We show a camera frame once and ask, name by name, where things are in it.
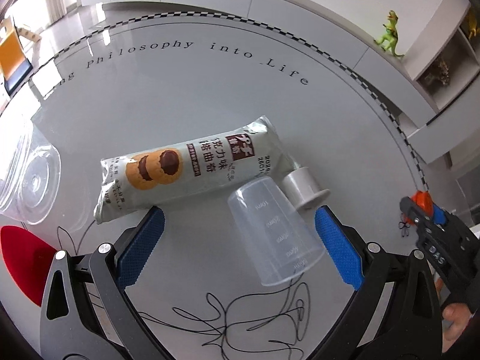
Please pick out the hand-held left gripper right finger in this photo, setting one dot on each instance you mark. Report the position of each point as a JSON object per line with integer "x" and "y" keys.
{"x": 337, "y": 247}

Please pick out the dried flower bunch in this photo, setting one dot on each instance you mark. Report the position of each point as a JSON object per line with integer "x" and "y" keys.
{"x": 438, "y": 73}

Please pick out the person's right hand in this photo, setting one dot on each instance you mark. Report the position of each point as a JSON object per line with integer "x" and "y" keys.
{"x": 455, "y": 318}

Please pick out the clear measuring cup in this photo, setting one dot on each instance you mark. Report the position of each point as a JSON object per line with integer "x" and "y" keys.
{"x": 273, "y": 228}

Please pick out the clear plastic jar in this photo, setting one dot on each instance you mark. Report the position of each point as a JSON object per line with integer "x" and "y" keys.
{"x": 33, "y": 180}

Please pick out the red zipper pouch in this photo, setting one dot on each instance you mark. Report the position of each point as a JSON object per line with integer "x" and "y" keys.
{"x": 26, "y": 258}

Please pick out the wooden toy chair yellow seat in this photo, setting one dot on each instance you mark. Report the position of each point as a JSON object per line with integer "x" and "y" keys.
{"x": 13, "y": 56}

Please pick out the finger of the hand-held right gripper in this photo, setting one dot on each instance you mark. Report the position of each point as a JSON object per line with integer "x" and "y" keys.
{"x": 410, "y": 210}
{"x": 439, "y": 215}

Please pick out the green dinosaur toy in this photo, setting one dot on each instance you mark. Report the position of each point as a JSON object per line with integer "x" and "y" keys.
{"x": 390, "y": 35}

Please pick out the white plastic spool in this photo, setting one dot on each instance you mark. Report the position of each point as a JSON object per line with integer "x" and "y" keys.
{"x": 300, "y": 185}

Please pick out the grey biscuit packet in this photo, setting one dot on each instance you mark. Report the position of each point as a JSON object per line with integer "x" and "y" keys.
{"x": 195, "y": 165}

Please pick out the white shelf unit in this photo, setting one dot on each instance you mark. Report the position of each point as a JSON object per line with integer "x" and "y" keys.
{"x": 465, "y": 50}

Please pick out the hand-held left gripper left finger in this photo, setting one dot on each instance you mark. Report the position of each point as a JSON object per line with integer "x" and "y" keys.
{"x": 142, "y": 247}

